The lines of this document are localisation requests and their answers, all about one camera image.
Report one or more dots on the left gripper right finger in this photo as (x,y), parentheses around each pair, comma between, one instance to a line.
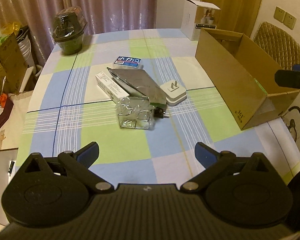
(207,157)

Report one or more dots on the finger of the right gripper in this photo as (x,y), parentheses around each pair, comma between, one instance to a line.
(288,78)

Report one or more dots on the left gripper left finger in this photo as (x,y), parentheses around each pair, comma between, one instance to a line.
(77,166)

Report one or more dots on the clear plastic packaging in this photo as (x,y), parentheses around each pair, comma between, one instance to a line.
(135,113)

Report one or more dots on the white power adapter plug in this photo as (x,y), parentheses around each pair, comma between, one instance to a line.
(175,93)

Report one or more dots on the silver foil pouch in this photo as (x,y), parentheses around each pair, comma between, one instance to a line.
(138,82)

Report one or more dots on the quilted chair back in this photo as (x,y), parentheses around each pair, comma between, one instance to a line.
(278,44)

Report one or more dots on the large brown cardboard box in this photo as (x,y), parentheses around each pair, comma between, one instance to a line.
(244,75)

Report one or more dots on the narrow white box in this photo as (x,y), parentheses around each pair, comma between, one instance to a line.
(110,87)

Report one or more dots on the clear box blue label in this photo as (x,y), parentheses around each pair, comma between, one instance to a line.
(125,62)

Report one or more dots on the brown cardboard boxes pile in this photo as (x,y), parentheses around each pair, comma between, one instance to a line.
(13,66)

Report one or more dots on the white product box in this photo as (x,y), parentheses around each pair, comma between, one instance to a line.
(199,15)

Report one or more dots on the green instant noodle bowl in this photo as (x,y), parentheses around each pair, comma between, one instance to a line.
(68,30)

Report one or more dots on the wall switch plates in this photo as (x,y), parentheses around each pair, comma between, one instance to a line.
(284,17)

